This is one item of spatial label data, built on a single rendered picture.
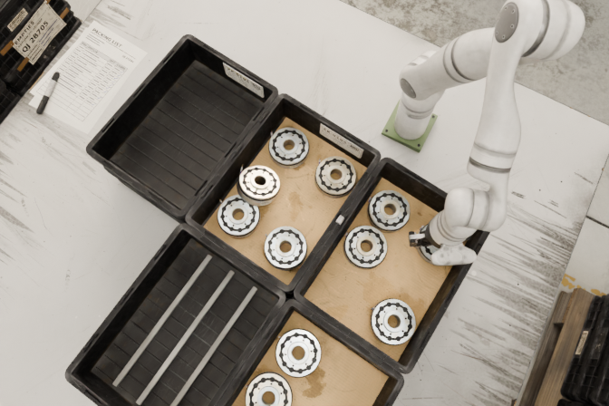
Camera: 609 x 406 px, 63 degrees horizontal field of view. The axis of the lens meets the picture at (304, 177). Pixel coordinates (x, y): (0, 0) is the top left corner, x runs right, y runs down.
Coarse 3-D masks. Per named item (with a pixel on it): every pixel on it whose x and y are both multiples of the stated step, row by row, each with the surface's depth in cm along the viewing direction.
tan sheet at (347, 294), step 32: (352, 224) 123; (416, 224) 123; (416, 256) 121; (320, 288) 118; (352, 288) 118; (384, 288) 118; (416, 288) 118; (352, 320) 116; (416, 320) 116; (384, 352) 114
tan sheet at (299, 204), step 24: (288, 120) 131; (312, 144) 129; (312, 168) 127; (360, 168) 128; (288, 192) 125; (312, 192) 125; (216, 216) 123; (240, 216) 123; (264, 216) 123; (288, 216) 123; (312, 216) 123; (240, 240) 121; (264, 240) 121; (312, 240) 122; (264, 264) 120
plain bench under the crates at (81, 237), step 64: (128, 0) 158; (192, 0) 158; (256, 0) 158; (320, 0) 159; (256, 64) 151; (320, 64) 151; (384, 64) 152; (0, 128) 143; (64, 128) 144; (448, 128) 146; (576, 128) 146; (0, 192) 137; (64, 192) 138; (128, 192) 138; (448, 192) 140; (512, 192) 140; (576, 192) 140; (0, 256) 132; (64, 256) 132; (128, 256) 133; (512, 256) 134; (0, 320) 127; (64, 320) 127; (448, 320) 129; (512, 320) 129; (0, 384) 122; (64, 384) 123; (448, 384) 124; (512, 384) 124
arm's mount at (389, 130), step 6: (396, 108) 146; (432, 114) 144; (390, 120) 145; (432, 120) 144; (390, 126) 144; (432, 126) 143; (384, 132) 143; (390, 132) 143; (396, 132) 143; (426, 132) 143; (390, 138) 144; (396, 138) 143; (402, 138) 143; (420, 138) 142; (426, 138) 142; (402, 144) 143; (408, 144) 142; (414, 144) 142; (420, 144) 142
